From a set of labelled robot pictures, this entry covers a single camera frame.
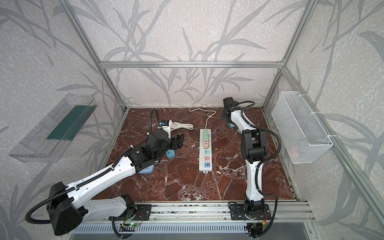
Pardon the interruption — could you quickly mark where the light blue square socket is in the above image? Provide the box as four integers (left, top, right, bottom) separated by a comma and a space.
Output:
139, 165, 155, 175

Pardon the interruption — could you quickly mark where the white cable of long strip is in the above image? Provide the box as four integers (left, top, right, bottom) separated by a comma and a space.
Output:
188, 104, 217, 130

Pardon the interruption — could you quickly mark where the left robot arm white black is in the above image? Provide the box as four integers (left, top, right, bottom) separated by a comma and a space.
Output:
25, 129, 184, 236

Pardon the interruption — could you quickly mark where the clear plastic wall tray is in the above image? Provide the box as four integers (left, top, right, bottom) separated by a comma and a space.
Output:
9, 94, 98, 163

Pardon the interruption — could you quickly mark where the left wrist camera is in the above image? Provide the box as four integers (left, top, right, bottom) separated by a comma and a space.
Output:
158, 120, 173, 138

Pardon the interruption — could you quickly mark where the white wire mesh basket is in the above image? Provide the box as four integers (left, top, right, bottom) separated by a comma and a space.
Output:
272, 91, 333, 164

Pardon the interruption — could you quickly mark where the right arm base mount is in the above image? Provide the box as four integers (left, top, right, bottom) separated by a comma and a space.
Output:
229, 202, 272, 221

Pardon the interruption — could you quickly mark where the coiled white cable teal strip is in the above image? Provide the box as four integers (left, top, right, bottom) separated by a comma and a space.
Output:
171, 122, 194, 131

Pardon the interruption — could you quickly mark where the aluminium frame rail front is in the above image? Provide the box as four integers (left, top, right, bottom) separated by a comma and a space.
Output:
89, 201, 316, 224

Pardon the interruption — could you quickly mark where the long white power strip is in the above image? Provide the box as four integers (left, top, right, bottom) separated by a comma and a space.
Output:
199, 129, 213, 174

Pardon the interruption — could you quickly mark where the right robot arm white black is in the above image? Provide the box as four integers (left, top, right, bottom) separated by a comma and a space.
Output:
221, 97, 281, 216

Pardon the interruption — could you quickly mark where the teal power strip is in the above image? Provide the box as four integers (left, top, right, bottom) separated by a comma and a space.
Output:
166, 150, 176, 159

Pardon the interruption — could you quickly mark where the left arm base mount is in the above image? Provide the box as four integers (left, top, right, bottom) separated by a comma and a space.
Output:
120, 204, 152, 221

